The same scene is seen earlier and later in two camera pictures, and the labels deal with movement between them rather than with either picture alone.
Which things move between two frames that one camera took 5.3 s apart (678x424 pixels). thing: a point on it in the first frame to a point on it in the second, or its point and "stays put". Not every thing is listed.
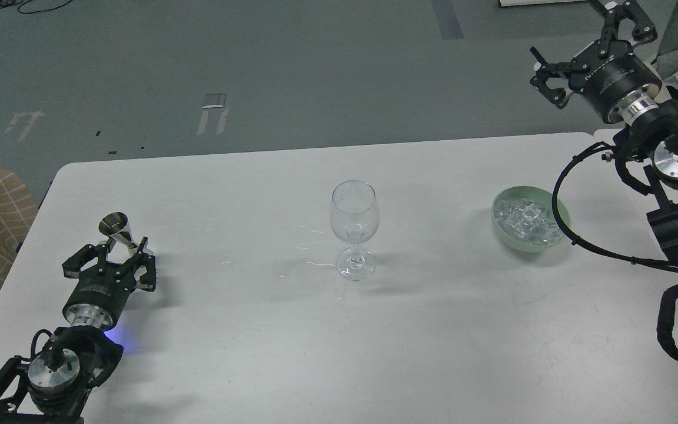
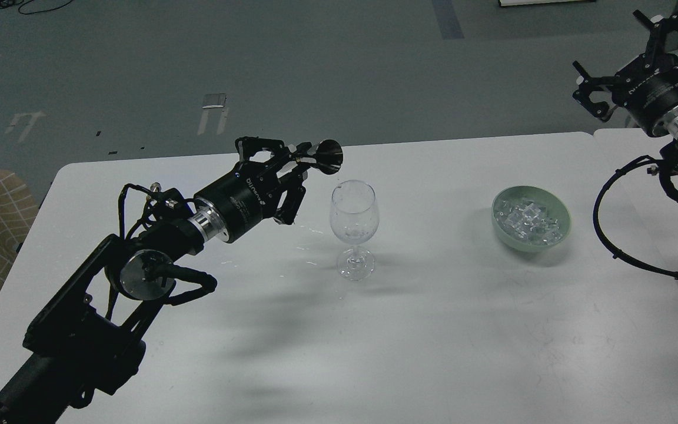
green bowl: x=522 y=218 stays put
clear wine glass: x=355 y=217 stays put
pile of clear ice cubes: x=528 y=219 stays put
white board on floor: x=508 y=3 stays put
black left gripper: x=102 y=290 to x=239 y=199
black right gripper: x=607 y=73 to x=654 y=84
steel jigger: x=116 y=225 to x=329 y=156
